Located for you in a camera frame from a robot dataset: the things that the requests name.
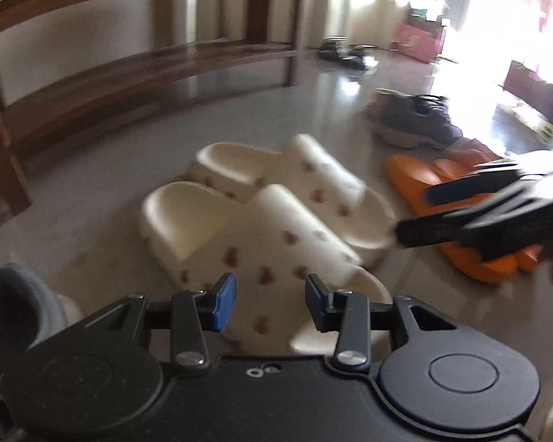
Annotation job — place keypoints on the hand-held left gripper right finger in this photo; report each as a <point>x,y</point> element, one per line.
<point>315,299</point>

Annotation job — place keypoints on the black sandal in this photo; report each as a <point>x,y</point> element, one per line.
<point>334,48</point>
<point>359,62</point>

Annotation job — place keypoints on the brown wooden furniture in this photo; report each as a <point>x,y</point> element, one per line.
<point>525,83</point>

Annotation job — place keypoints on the pink box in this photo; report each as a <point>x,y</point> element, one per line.
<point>417,41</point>

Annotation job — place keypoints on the yellow toy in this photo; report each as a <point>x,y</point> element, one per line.
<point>548,133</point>

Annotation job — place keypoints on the pink slipper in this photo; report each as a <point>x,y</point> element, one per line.
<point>470,149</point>

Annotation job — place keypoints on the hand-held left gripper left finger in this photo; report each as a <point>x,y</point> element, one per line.
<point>225,304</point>

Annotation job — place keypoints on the orange slide slipper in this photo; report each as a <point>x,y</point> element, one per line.
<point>410,179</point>
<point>456,170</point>

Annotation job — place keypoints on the wooden shoe rack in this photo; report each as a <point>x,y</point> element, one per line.
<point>120,66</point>

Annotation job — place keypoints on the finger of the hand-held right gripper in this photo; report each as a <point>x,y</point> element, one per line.
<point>465,188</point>
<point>433,230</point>

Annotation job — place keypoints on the blue knit sneaker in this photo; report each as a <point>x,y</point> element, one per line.
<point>14,304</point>

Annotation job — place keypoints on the dark sneaker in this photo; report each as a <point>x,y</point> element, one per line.
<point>414,119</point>

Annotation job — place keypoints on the cream patterned slide slipper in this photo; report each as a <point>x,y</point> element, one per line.
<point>318,170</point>
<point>267,230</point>

